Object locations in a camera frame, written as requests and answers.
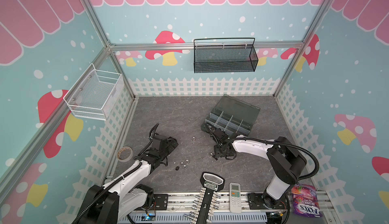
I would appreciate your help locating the white remote control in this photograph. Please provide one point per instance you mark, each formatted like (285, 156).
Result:
(235, 198)

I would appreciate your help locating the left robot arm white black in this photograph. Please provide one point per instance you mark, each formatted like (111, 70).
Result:
(113, 201)

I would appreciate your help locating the purple Fox's candy bag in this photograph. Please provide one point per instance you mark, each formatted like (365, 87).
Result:
(305, 202)

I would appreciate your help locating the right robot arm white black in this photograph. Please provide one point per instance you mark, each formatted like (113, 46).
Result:
(290, 163)

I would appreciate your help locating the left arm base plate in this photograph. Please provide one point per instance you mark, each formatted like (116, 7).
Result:
(159, 202)

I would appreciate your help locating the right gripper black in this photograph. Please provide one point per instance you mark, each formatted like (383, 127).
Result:
(218, 137)

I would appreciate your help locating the white wire wall basket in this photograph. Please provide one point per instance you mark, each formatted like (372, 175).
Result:
(94, 94)

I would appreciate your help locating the black tool with sockets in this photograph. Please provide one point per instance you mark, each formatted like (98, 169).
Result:
(207, 202)

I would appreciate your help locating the grey compartment organizer box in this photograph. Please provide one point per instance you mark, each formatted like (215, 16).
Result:
(232, 115)

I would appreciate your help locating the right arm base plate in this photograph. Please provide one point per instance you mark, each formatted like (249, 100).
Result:
(265, 201)

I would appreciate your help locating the black mesh wall basket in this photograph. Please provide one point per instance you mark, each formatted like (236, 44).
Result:
(224, 55)

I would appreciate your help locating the masking tape roll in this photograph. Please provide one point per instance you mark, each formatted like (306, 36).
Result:
(124, 154)

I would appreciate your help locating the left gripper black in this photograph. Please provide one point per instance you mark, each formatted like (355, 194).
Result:
(170, 147)

